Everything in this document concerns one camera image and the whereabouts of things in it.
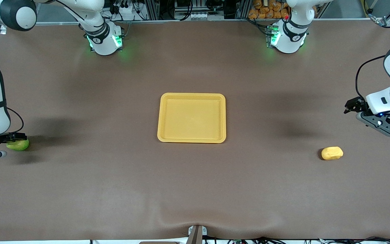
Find green apple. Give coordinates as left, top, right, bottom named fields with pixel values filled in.
left=6, top=138, right=30, bottom=152

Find yellow plastic tray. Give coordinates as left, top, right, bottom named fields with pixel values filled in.
left=157, top=93, right=227, bottom=144

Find orange bagged goods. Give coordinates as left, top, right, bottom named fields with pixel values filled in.
left=248, top=0, right=291, bottom=20

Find white power strip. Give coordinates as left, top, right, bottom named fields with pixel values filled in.
left=118, top=3, right=138, bottom=21

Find brown table mat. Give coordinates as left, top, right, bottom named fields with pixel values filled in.
left=0, top=19, right=390, bottom=242

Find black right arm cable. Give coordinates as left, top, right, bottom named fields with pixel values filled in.
left=5, top=106, right=25, bottom=135

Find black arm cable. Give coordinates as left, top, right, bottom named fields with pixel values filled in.
left=355, top=55, right=386, bottom=101
left=5, top=106, right=25, bottom=135

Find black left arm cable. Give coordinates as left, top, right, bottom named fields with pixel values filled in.
left=355, top=55, right=386, bottom=101

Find aluminium frame profile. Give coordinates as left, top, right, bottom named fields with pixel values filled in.
left=368, top=0, right=390, bottom=28

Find black floor cables bundle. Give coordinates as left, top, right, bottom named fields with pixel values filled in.
left=227, top=236, right=390, bottom=244

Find aluminium table edge rail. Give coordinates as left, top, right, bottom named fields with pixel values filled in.
left=36, top=17, right=385, bottom=26

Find metal table clamp bracket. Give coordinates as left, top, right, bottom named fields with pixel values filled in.
left=187, top=225, right=208, bottom=244

